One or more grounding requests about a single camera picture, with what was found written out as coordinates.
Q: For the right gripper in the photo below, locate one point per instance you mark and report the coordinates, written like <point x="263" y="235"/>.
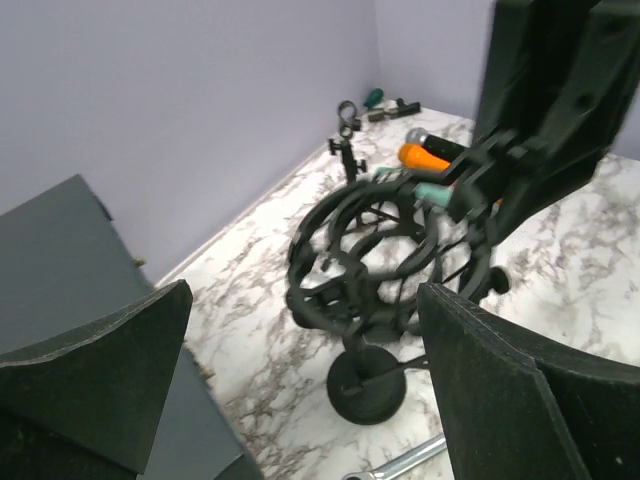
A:
<point x="559" y="79"/>

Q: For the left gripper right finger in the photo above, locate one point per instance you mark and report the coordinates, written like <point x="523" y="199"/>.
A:
<point x="515" y="404"/>

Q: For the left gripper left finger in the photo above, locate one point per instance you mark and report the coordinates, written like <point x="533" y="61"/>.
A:
<point x="86" y="404"/>

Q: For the black microphone silver grille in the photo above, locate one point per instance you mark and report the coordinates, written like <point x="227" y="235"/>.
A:
<point x="440" y="147"/>

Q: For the orange toy microphone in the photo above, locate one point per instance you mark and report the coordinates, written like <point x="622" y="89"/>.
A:
<point x="431" y="169"/>

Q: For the mint green toy microphone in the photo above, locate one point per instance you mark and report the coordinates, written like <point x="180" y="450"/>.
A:
<point x="436" y="194"/>

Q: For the black tripod clip stand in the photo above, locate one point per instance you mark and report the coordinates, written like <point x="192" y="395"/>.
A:
<point x="348" y="124"/>

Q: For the black tripod shock-mount stand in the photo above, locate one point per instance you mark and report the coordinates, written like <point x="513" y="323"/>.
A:
<point x="384" y="230"/>

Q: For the black round-base shock-mount stand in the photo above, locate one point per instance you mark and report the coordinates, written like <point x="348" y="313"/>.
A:
<point x="366" y="384"/>

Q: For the silver ratchet wrench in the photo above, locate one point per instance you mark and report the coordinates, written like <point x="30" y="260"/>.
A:
<point x="405" y="462"/>

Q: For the dark rack-mount equipment case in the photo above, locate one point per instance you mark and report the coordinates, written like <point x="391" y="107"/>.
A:
<point x="63" y="266"/>

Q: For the green-handled screwdriver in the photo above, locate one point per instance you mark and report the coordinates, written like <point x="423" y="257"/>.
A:
<point x="374" y="98"/>

